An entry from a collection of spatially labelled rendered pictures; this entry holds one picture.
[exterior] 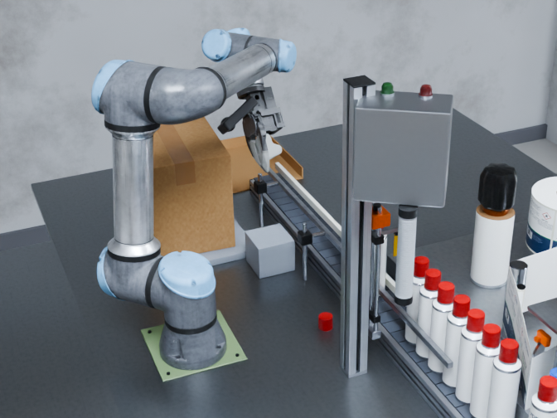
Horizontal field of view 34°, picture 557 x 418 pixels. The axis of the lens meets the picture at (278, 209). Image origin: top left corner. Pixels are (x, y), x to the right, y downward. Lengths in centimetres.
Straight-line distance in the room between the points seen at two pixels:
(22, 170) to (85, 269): 174
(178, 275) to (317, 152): 116
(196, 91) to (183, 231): 63
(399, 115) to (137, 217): 63
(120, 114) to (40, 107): 217
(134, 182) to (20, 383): 51
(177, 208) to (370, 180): 76
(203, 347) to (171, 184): 47
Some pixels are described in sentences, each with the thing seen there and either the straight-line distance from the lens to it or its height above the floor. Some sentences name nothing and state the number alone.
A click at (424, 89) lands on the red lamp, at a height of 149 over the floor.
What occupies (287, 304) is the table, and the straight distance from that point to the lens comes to 221.
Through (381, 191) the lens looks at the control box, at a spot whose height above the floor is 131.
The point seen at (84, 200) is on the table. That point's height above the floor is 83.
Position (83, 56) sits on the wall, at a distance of 397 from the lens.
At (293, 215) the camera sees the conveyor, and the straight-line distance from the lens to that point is 249.
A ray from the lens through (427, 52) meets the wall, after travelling 459.
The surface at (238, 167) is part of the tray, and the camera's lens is 286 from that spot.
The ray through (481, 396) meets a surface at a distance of 180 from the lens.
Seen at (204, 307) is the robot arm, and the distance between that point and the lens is 195.
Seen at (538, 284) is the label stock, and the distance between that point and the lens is 207.
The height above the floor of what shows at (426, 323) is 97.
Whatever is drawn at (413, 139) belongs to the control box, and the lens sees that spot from 163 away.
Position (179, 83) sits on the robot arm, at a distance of 180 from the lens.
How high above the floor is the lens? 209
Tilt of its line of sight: 29 degrees down
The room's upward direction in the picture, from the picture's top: 2 degrees counter-clockwise
